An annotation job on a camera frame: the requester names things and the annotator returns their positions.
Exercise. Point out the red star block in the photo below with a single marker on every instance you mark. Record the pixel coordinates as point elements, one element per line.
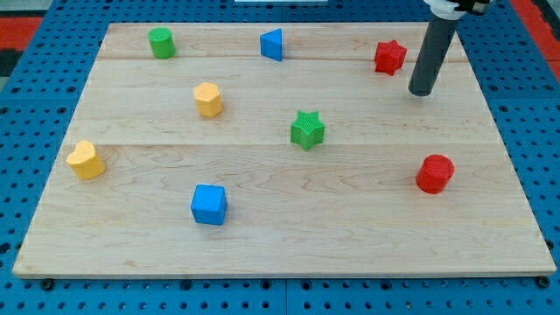
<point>389,57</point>

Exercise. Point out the green cylinder block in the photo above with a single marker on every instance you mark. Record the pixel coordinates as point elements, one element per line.
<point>161,43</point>

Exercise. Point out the light wooden board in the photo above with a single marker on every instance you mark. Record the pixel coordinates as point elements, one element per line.
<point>347,208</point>

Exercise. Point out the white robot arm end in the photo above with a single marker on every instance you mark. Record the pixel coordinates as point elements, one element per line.
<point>455,9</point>

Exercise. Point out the red cylinder block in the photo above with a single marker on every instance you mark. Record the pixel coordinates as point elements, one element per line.
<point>435,173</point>

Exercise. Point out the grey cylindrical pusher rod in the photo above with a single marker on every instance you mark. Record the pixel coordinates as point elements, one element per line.
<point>436,43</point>

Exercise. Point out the green star block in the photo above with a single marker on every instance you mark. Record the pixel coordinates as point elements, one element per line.
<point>307,129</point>

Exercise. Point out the blue cube block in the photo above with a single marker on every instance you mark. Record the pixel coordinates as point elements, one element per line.
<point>209,204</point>

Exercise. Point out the blue triangle block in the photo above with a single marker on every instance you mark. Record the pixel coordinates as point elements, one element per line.
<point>271,45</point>

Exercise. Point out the yellow heart block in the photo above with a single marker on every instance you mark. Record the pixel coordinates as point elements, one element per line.
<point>85,161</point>

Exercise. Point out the yellow hexagon block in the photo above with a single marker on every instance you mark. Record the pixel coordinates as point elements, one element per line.
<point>208,99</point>

